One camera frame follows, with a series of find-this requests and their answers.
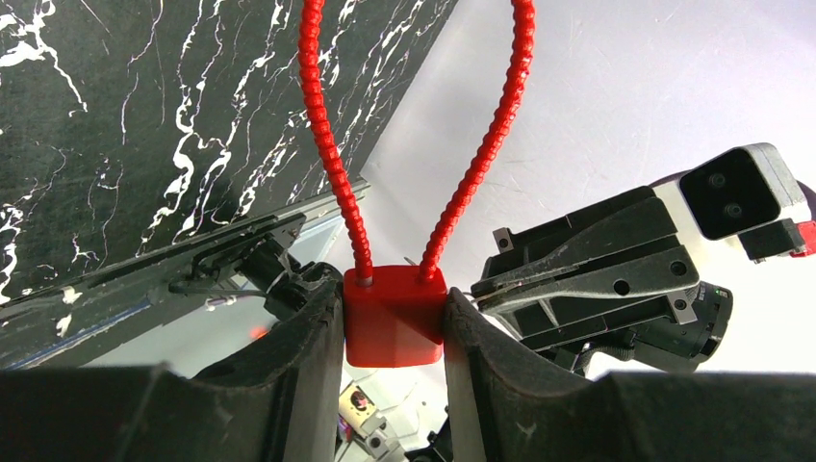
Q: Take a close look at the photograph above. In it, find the small silver key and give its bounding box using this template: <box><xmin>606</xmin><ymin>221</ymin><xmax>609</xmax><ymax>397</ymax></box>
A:
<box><xmin>468</xmin><ymin>292</ymin><xmax>497</xmax><ymax>303</ymax></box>

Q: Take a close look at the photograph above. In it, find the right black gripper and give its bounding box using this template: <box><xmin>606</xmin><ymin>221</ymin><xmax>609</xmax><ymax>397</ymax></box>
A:
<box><xmin>472</xmin><ymin>187</ymin><xmax>733</xmax><ymax>374</ymax></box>

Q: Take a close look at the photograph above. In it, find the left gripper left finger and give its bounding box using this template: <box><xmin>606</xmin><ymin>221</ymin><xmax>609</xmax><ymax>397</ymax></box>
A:
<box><xmin>1</xmin><ymin>276</ymin><xmax>343</xmax><ymax>461</ymax></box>

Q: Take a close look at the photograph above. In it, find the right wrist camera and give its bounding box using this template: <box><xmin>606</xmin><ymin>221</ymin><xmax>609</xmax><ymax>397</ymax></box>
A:
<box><xmin>650</xmin><ymin>142</ymin><xmax>815</xmax><ymax>263</ymax></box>

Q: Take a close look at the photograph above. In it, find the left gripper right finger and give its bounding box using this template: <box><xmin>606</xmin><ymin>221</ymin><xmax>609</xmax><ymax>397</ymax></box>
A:
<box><xmin>444</xmin><ymin>289</ymin><xmax>815</xmax><ymax>461</ymax></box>

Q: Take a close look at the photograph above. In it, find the red cable padlock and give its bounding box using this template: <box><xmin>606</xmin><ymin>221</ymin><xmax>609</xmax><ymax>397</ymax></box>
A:
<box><xmin>296</xmin><ymin>0</ymin><xmax>537</xmax><ymax>370</ymax></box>

